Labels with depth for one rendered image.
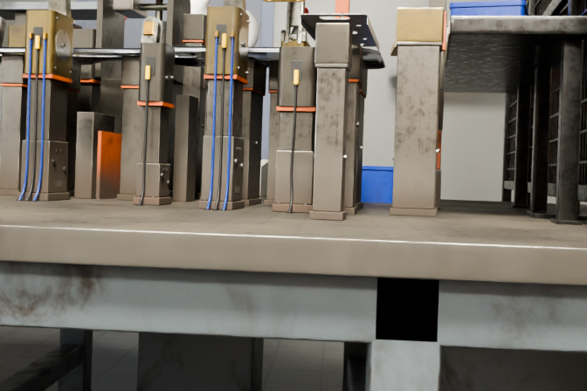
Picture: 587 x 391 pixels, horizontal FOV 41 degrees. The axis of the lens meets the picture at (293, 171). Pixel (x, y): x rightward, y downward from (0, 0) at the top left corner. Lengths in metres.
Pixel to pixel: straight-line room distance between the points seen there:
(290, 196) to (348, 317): 0.48
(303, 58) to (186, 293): 0.57
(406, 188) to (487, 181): 3.21
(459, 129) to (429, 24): 3.18
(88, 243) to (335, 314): 0.28
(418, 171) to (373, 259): 0.55
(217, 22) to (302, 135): 0.24
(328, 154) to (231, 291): 0.34
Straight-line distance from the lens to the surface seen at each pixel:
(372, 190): 1.95
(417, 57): 1.40
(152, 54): 1.45
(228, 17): 1.37
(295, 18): 1.75
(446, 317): 0.90
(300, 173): 1.34
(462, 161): 4.56
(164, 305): 0.91
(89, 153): 1.63
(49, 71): 1.50
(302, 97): 1.34
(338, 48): 1.17
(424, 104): 1.39
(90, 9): 2.03
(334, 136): 1.16
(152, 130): 1.44
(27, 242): 0.91
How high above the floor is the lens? 0.77
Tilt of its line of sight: level
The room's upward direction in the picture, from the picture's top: 2 degrees clockwise
